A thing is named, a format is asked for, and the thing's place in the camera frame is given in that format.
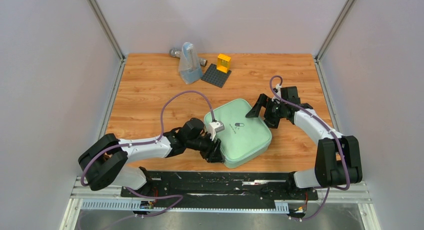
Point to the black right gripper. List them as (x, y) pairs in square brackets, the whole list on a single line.
[(263, 101)]

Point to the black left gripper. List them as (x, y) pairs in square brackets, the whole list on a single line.
[(213, 152)]

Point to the mint green medicine kit case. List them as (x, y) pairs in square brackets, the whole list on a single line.
[(242, 139)]

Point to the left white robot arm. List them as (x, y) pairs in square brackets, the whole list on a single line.
[(104, 163)]

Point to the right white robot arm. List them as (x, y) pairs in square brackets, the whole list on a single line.
[(338, 160)]

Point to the yellow toy window brick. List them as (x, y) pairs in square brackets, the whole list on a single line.
[(223, 63)]

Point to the dark grey brick baseplate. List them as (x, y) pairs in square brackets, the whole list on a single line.
[(215, 77)]

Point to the glitter silver microphone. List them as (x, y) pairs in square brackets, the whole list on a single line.
[(175, 53)]

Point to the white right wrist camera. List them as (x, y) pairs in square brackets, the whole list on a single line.
[(277, 91)]

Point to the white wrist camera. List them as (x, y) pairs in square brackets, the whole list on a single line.
[(213, 128), (277, 91)]

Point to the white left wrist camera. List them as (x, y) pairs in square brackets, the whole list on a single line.
[(213, 128)]

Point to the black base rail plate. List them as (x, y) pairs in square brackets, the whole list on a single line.
[(223, 190)]

